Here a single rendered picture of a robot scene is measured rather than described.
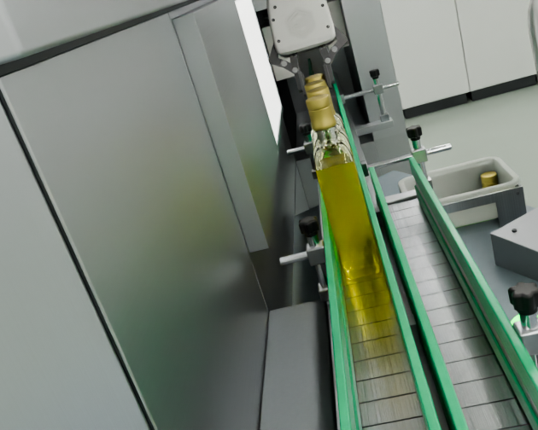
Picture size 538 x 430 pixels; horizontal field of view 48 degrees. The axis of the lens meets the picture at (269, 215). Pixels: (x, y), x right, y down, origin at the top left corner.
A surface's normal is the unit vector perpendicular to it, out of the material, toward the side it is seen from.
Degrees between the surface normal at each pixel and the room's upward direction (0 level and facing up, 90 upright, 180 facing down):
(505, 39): 90
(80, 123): 90
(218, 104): 90
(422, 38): 90
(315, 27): 75
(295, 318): 0
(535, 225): 2
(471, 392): 0
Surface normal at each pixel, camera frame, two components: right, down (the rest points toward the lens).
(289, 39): -0.15, 0.14
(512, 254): -0.86, 0.40
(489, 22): -0.04, 0.38
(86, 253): 0.96, -0.24
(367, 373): -0.28, -0.89
